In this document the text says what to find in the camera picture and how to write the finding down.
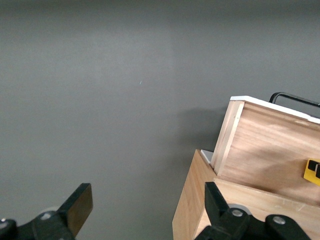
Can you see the yellow wooden cube block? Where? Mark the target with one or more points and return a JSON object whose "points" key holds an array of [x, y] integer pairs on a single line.
{"points": [[308, 175]]}

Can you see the wooden drawer with white front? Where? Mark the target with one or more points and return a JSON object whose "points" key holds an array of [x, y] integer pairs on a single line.
{"points": [[270, 140]]}

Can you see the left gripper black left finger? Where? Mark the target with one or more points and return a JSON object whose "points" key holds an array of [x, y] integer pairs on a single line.
{"points": [[75, 212]]}

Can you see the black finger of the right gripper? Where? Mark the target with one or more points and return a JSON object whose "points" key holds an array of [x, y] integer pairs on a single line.
{"points": [[318, 172], [312, 165]]}

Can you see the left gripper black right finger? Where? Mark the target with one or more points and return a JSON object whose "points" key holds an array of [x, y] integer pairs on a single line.
{"points": [[217, 215]]}

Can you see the wooden drawer cabinet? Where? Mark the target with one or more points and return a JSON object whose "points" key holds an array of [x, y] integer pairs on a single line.
{"points": [[192, 195]]}

